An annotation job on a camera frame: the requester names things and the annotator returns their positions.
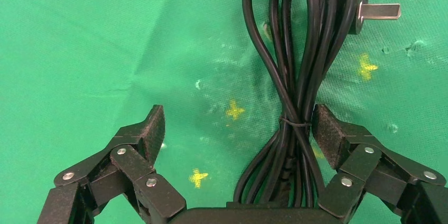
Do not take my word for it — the black power cable with plug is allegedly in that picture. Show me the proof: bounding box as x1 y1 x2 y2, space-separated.
232 0 417 210

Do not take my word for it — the green table cloth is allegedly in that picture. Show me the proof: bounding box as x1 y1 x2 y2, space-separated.
0 0 448 224

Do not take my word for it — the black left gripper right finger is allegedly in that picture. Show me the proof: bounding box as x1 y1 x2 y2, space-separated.
311 103 448 224

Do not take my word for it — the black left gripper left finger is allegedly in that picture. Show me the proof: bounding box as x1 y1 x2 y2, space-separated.
36 104 187 224

